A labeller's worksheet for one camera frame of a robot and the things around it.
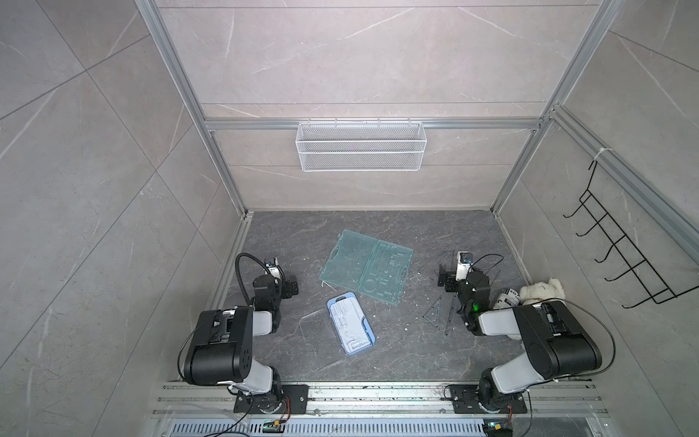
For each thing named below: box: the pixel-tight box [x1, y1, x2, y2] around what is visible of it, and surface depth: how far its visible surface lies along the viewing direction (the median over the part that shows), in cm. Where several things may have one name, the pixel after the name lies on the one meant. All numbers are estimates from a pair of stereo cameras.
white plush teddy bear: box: [519, 276, 567, 305], surface depth 89 cm
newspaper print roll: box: [493, 287, 521, 310], surface depth 92 cm
